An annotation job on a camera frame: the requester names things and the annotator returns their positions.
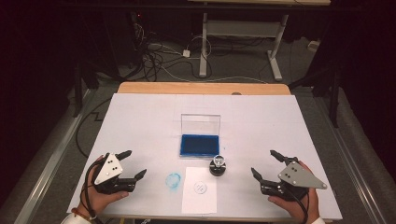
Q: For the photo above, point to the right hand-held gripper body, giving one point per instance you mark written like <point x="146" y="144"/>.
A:
<point x="295" y="177"/>

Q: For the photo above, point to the person's right hand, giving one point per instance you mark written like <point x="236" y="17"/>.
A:
<point x="295" y="208"/>

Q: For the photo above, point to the blue ink pad clear case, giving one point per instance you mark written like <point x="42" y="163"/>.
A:
<point x="200" y="144"/>

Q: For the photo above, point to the black round stamp cap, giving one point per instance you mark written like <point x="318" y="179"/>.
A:
<point x="217" y="173"/>

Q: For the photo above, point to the aluminium floor rail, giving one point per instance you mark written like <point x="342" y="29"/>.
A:
<point x="46" y="174"/>
<point x="351" y="174"/>

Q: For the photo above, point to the white power adapter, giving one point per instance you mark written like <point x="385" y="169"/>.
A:
<point x="186" y="53"/>

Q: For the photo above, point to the white metal desk frame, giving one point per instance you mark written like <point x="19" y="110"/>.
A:
<point x="241" y="28"/>

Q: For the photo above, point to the person's left hand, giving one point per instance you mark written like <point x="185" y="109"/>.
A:
<point x="99" y="200"/>

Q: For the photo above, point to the small white paper sheet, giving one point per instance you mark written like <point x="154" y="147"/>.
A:
<point x="194" y="202"/>

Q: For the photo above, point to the wooden table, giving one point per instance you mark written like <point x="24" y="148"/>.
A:
<point x="174" y="88"/>

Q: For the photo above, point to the black metal stand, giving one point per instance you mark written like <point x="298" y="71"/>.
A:
<point x="77" y="93"/>
<point x="333" y="99"/>

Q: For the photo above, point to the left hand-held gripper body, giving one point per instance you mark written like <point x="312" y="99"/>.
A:
<point x="107" y="169"/>

